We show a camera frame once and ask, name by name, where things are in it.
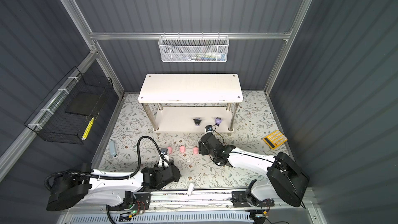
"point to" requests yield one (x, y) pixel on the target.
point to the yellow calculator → (275, 139)
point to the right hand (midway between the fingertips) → (205, 144)
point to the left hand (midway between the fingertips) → (173, 163)
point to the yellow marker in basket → (87, 129)
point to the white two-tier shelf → (187, 102)
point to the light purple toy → (218, 121)
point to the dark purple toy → (197, 121)
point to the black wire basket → (66, 113)
